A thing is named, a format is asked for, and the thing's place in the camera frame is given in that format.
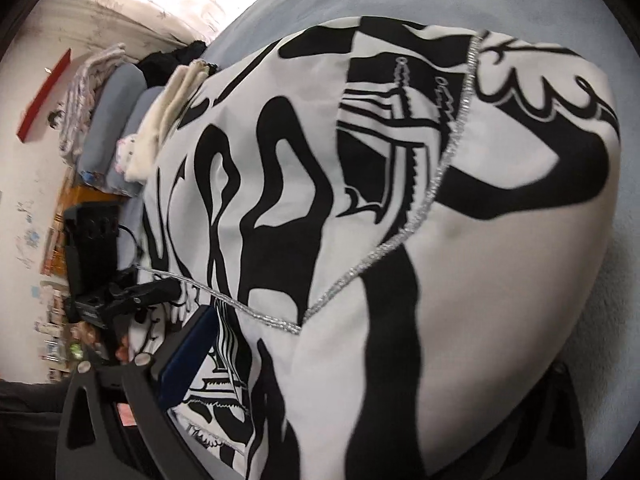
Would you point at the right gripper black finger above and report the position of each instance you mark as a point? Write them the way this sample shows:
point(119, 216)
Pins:
point(116, 422)

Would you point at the black white graffiti hoodie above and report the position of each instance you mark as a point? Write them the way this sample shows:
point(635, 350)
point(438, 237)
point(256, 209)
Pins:
point(395, 227)

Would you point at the blue pillow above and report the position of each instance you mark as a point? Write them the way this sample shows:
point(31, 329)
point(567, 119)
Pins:
point(115, 178)
point(117, 100)

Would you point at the pink white plush cat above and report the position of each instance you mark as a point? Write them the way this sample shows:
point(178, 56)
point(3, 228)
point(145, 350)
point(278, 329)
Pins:
point(124, 153)

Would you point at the cream folded garment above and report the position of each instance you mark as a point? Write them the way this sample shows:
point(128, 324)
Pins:
point(162, 114)

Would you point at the floral folded quilt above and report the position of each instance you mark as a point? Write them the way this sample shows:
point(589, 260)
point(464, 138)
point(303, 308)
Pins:
point(80, 99)

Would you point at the black garment at bedhead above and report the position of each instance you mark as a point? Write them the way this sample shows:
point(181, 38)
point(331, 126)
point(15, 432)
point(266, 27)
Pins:
point(157, 67)

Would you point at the white patterned curtain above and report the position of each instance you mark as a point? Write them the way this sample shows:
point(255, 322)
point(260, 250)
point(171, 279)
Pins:
point(125, 5)

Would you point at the blue fleece bed blanket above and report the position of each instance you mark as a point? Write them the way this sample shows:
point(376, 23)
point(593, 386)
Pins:
point(580, 414)

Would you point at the red wall shelf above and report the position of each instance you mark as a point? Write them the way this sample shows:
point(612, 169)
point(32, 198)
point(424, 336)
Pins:
point(37, 102)

